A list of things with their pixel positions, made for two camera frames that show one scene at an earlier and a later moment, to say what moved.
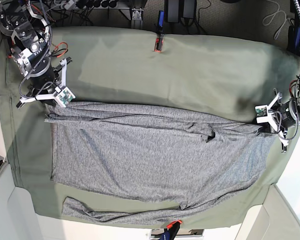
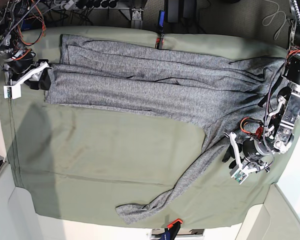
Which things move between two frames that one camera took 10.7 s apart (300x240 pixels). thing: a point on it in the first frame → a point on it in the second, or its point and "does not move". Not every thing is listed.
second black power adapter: [189, 8] does not move
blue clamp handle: [161, 18] does not move
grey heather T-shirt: [205, 161] → [229, 89]
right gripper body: [282, 115] → [251, 155]
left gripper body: [46, 81] → [14, 91]
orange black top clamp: [159, 43] does not move
